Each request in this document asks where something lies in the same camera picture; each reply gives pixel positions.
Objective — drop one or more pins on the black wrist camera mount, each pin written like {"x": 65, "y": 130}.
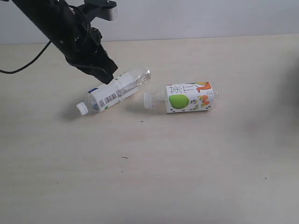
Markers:
{"x": 103, "y": 9}

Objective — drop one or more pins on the white blue label bottle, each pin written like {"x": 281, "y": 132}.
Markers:
{"x": 103, "y": 97}

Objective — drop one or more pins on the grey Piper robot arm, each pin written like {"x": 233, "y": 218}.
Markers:
{"x": 69, "y": 29}

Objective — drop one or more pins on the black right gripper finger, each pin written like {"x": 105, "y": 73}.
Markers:
{"x": 102, "y": 70}

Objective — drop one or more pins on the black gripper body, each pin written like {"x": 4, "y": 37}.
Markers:
{"x": 67, "y": 27}

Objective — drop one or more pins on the green pear tea bottle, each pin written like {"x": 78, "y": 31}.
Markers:
{"x": 186, "y": 97}

